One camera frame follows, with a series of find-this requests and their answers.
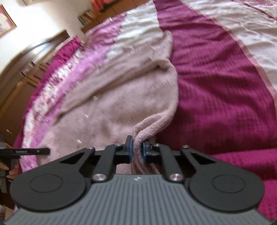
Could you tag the pink knit cardigan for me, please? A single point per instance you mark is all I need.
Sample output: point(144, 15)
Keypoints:
point(129, 97)

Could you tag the magenta pillow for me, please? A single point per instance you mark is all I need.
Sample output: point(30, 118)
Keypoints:
point(62, 54)

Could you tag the wooden cabinet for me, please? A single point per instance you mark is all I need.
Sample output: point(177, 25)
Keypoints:
point(112, 13)

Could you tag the row of books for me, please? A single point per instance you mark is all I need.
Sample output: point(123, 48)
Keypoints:
point(85, 17)

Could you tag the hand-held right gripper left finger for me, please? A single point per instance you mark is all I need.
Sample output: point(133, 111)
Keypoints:
point(129, 149)

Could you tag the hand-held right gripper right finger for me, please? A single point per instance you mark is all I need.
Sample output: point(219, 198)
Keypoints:
point(143, 151)

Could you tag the framed wall picture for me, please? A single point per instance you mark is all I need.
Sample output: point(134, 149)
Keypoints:
point(5, 20)

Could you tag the floral quilt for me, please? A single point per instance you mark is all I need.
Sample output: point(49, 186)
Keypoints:
point(54, 86)

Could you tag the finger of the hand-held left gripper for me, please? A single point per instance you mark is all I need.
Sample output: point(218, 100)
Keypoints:
point(26, 151)

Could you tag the person's left hand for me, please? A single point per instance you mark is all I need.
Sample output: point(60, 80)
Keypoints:
point(13, 172)

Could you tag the wooden headboard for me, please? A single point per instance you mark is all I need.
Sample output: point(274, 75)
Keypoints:
point(26, 75)

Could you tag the striped magenta bedspread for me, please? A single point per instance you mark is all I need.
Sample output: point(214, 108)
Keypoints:
point(216, 86)

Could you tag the orange curtain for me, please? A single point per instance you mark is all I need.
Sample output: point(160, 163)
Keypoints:
point(99, 3)

